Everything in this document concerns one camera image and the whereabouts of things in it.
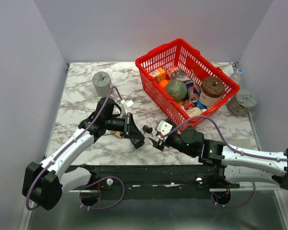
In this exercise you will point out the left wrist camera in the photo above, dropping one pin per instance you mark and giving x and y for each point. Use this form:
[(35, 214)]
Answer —
[(125, 105)]

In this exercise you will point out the grey roll on right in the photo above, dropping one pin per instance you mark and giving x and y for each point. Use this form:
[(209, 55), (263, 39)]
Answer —
[(242, 102)]

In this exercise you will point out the clear water bottle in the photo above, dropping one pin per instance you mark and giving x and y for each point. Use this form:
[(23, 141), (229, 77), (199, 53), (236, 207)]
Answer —
[(237, 76)]

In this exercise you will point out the grey wrapped toilet roll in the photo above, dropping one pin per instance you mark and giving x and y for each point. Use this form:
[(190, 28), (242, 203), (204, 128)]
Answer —
[(102, 83)]

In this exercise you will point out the black padlock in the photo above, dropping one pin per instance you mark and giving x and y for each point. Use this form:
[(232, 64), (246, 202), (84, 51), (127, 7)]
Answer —
[(137, 143)]

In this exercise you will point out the orange yellow snack box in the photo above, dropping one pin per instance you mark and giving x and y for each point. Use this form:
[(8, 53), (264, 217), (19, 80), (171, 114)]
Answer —
[(158, 74)]

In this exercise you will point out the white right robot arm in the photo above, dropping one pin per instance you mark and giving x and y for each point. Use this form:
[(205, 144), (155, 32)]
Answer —
[(233, 164)]

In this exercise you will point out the brass padlock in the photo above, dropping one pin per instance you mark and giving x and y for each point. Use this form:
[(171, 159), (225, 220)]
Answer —
[(117, 134)]

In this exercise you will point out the clear plastic snack bag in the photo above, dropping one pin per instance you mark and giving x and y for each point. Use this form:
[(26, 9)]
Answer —
[(174, 72)]

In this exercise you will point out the red plastic shopping basket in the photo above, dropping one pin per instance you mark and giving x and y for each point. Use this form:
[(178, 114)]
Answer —
[(179, 53)]

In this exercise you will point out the orange ball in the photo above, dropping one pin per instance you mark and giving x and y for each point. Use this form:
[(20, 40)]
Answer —
[(163, 84)]

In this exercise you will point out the green netted melon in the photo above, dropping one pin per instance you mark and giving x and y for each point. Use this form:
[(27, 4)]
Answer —
[(177, 90)]

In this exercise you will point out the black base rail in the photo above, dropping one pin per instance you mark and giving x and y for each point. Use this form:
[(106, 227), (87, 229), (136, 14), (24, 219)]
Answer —
[(156, 181)]

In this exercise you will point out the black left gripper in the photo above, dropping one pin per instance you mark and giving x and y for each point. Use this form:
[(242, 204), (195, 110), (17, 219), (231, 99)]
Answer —
[(130, 129)]

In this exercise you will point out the black headed key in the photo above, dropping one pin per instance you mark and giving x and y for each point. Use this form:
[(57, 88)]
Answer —
[(147, 129)]

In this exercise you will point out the red bull drink can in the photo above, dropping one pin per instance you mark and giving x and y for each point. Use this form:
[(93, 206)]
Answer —
[(193, 94)]

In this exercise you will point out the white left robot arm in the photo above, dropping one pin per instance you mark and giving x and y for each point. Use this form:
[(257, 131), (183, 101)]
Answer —
[(45, 182)]

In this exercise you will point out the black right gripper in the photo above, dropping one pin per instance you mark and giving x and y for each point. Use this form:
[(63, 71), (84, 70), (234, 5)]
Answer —
[(160, 144)]

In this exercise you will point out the brown wrapped toilet roll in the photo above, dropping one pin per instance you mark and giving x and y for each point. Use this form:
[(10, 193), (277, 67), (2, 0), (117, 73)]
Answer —
[(211, 91)]

